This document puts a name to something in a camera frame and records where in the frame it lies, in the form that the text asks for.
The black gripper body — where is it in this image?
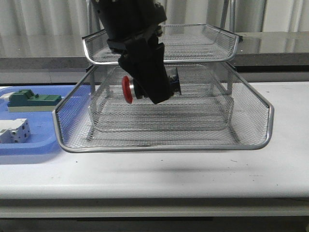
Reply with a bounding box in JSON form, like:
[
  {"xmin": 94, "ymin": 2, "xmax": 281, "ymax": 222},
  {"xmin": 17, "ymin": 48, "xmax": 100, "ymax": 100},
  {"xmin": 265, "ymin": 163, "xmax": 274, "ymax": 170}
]
[{"xmin": 91, "ymin": 0, "xmax": 167, "ymax": 54}]

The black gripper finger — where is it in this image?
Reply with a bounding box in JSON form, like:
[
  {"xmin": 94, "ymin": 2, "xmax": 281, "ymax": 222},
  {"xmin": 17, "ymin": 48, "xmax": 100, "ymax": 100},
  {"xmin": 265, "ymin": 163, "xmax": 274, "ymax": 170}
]
[
  {"xmin": 118, "ymin": 40, "xmax": 170, "ymax": 104},
  {"xmin": 148, "ymin": 34, "xmax": 165, "ymax": 63}
]

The red emergency stop button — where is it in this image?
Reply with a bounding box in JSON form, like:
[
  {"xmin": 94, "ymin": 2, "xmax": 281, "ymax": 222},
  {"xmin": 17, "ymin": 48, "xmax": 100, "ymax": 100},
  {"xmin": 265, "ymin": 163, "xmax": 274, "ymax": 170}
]
[{"xmin": 121, "ymin": 68, "xmax": 182, "ymax": 104}]

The silver mesh tray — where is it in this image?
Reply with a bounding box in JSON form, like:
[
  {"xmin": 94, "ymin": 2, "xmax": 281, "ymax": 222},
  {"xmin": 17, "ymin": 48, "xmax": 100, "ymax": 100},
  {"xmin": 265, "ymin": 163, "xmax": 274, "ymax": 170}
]
[
  {"xmin": 82, "ymin": 24, "xmax": 240, "ymax": 65},
  {"xmin": 88, "ymin": 97, "xmax": 233, "ymax": 132},
  {"xmin": 53, "ymin": 62, "xmax": 274, "ymax": 153}
]

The green terminal block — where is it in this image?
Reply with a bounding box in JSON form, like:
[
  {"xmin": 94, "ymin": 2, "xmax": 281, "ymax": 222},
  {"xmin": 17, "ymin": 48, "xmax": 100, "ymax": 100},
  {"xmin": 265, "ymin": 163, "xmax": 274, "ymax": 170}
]
[{"xmin": 7, "ymin": 89, "xmax": 62, "ymax": 112}]

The blue plastic tray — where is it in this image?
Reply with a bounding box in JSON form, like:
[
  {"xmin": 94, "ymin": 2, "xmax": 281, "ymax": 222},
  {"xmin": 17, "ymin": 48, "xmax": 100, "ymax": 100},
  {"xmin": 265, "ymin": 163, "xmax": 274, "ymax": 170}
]
[{"xmin": 0, "ymin": 85, "xmax": 73, "ymax": 156}]

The white component behind terminal block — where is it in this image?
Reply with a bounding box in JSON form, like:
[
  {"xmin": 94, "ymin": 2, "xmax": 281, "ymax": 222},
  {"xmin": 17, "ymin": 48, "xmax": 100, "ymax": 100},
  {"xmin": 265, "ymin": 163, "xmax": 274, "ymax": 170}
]
[{"xmin": 0, "ymin": 92, "xmax": 14, "ymax": 102}]

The white circuit breaker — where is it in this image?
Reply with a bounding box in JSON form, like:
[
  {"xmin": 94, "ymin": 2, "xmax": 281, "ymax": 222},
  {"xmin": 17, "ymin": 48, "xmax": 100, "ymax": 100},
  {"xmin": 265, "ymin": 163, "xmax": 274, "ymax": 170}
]
[{"xmin": 0, "ymin": 118, "xmax": 30, "ymax": 144}]

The silver metal rack frame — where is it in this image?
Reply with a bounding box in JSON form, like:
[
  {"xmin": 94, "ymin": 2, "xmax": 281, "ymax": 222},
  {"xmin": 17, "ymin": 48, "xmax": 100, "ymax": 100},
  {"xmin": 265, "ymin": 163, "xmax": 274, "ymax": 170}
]
[{"xmin": 86, "ymin": 0, "xmax": 241, "ymax": 143}]

